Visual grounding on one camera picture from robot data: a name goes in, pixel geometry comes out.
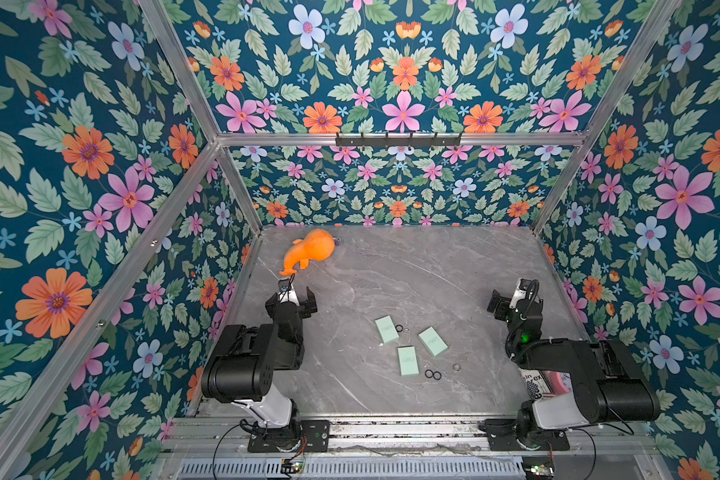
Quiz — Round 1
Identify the mint green box lid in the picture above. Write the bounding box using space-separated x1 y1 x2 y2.
397 346 420 377

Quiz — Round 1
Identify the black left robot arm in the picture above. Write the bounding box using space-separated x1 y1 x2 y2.
200 280 318 432

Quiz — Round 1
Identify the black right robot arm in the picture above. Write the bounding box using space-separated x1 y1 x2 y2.
479 278 661 450

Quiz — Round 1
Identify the orange plush toy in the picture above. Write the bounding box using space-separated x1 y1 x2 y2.
279 229 336 277

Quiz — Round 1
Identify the pink alarm clock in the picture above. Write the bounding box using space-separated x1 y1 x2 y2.
545 371 573 395

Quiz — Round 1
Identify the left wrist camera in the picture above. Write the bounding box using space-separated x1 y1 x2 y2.
277 280 300 306

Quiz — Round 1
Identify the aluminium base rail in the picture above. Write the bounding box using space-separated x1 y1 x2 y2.
173 413 655 460

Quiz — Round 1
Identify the black hook rail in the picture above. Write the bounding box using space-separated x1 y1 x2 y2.
334 133 462 148

